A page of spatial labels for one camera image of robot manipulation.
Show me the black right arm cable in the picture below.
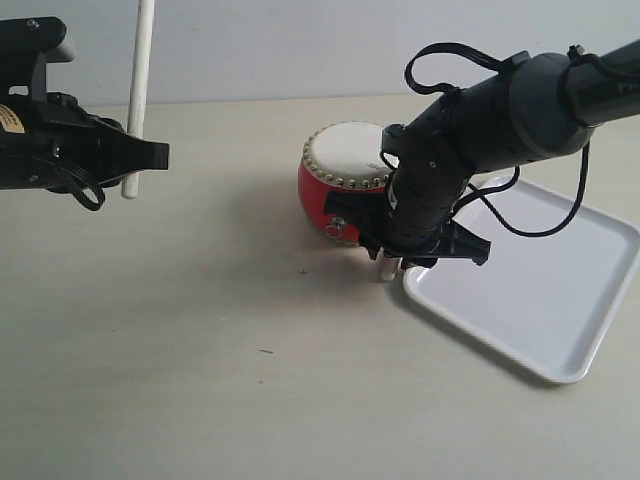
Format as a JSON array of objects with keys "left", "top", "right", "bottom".
[{"left": 403, "top": 42, "right": 601, "bottom": 237}]

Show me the wooden drumstick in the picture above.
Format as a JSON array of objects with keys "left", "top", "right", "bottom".
[
  {"left": 380, "top": 256, "right": 401, "bottom": 282},
  {"left": 120, "top": 0, "right": 156, "bottom": 201}
]

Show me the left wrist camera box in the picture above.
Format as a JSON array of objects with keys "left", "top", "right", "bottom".
[{"left": 1, "top": 16, "right": 75, "bottom": 101}]

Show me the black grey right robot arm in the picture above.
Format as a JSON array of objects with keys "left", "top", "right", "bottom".
[{"left": 324, "top": 42, "right": 639, "bottom": 268}]

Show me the white plastic tray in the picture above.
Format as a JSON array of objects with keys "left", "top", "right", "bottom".
[{"left": 403, "top": 202, "right": 639, "bottom": 384}]

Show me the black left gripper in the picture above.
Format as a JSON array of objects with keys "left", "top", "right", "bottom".
[{"left": 1, "top": 93, "right": 169, "bottom": 191}]

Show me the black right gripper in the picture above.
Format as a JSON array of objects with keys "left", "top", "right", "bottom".
[{"left": 324, "top": 166, "right": 491, "bottom": 268}]

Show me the red small drum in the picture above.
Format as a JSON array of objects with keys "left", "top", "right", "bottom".
[{"left": 297, "top": 121, "right": 397, "bottom": 247}]

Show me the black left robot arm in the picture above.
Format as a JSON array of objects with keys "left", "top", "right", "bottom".
[{"left": 1, "top": 93, "right": 170, "bottom": 192}]

